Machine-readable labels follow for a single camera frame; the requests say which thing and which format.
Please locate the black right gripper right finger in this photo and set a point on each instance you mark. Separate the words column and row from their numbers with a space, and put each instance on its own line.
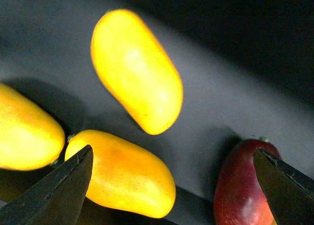
column 289, row 192

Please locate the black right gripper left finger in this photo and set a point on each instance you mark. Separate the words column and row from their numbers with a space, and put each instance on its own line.
column 57, row 198

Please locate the red purple mango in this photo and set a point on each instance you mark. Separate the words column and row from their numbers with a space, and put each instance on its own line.
column 238, row 198

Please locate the yellow mango left edge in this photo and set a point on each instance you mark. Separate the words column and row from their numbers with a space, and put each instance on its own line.
column 29, row 137

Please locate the yellow mango lower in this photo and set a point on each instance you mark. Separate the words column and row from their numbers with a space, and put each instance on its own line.
column 125, row 176

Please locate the yellow mango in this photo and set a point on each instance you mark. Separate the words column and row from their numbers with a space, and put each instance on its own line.
column 133, row 66
column 125, row 176

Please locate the yellow mango upper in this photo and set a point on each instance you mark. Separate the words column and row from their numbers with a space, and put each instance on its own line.
column 133, row 66

